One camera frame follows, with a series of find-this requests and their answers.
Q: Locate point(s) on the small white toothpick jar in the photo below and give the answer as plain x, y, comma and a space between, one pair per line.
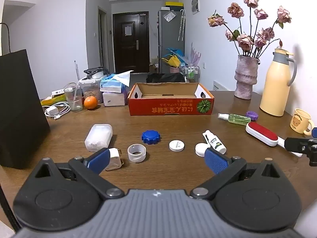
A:
116, 158

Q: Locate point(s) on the pink bucket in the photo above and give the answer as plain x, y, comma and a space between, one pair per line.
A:
174, 69

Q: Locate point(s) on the white drinking straw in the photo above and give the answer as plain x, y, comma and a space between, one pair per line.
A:
76, 91

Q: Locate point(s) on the clear glass cup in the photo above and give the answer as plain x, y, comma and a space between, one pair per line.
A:
74, 105

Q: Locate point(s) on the blue tissue pack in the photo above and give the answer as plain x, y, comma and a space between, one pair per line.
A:
112, 85

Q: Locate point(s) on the red cardboard box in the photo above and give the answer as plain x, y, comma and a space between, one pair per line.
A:
168, 106

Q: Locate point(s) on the black plastic parts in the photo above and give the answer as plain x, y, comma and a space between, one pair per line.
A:
95, 71

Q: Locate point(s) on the clear plastic bag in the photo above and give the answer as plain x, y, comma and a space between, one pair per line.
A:
169, 15

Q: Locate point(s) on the grey side door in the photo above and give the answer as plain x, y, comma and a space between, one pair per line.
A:
102, 39

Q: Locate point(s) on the grey refrigerator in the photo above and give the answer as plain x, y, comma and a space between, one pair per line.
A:
168, 37

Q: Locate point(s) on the brown carton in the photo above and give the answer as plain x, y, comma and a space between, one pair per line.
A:
153, 67

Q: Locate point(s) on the white ridged lid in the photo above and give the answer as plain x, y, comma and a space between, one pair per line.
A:
199, 149

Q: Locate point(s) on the yellow and black box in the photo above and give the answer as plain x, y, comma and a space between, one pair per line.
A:
174, 5

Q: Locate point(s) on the purple fan decoration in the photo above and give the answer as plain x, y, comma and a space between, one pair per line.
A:
195, 54

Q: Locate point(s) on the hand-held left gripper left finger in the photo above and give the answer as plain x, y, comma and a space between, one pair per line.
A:
99, 160

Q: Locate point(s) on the red lint brush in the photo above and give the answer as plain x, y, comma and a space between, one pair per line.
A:
262, 131

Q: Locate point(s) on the yellow packet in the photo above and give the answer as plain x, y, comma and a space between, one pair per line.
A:
50, 101

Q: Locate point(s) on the clear food container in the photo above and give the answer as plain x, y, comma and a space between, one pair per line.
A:
92, 89

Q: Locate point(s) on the yellow bear mug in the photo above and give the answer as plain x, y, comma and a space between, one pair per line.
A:
298, 122

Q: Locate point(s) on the white round disc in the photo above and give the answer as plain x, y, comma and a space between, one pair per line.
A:
176, 145

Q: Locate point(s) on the translucent plastic swab box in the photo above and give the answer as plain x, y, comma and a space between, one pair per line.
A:
97, 136

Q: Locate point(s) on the white flat box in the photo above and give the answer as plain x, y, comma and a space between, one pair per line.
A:
58, 92

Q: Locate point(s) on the white paper on door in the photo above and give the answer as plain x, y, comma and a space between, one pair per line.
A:
128, 30

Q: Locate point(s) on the black paper bag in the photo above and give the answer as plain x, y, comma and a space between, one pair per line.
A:
19, 109

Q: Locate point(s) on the pink textured vase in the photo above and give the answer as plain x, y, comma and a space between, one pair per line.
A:
245, 79

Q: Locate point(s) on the dark brown door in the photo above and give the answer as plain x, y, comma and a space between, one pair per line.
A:
123, 52

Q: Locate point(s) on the white charger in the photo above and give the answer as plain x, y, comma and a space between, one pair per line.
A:
52, 111

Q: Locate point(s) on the bunch of dried pink roses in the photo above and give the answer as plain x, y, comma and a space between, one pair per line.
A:
245, 41

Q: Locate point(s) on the white folded umbrella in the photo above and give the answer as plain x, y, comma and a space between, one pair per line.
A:
179, 27
183, 27

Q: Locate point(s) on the yellow bag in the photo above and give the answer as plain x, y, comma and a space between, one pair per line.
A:
172, 61

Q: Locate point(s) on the orange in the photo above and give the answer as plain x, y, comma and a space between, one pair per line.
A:
90, 102

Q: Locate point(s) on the green spray bottle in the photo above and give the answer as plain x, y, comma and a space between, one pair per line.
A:
237, 118

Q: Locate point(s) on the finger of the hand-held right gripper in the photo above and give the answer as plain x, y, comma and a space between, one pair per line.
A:
314, 132
296, 145

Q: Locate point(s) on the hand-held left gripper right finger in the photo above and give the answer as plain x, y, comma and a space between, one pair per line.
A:
215, 161

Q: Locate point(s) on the small white dropper bottle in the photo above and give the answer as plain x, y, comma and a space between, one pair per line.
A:
216, 145

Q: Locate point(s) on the translucent tape roll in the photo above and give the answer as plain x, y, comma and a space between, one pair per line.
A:
136, 156

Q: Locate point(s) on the blue bag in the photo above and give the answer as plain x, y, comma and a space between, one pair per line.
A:
177, 52

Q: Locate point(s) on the purple tissue pack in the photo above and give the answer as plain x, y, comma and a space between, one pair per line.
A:
114, 99

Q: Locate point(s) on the yellow thermos jug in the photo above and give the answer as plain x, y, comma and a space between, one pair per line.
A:
275, 86

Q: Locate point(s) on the blue ridged lid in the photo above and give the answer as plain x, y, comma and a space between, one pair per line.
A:
150, 136

